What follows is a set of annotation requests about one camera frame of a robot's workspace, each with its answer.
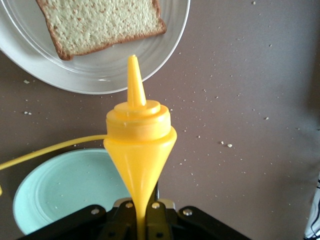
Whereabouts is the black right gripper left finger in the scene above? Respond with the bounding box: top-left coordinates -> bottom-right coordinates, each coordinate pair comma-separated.
17,198 -> 138,240

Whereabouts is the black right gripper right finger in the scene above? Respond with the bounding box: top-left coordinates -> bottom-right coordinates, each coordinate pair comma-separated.
146,198 -> 251,240

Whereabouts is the yellow squeeze bottle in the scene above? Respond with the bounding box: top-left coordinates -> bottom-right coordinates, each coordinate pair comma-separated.
0,54 -> 178,240

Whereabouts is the brown bread slice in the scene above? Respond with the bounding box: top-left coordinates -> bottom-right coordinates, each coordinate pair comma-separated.
35,0 -> 168,61

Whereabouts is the mint green plate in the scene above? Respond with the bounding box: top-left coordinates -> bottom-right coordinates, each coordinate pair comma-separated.
12,148 -> 133,236

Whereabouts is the beige plate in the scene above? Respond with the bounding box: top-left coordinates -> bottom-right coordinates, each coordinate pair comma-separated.
0,0 -> 191,95

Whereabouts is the brown tablecloth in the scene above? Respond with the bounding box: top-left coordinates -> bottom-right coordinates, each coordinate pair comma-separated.
0,0 -> 320,240

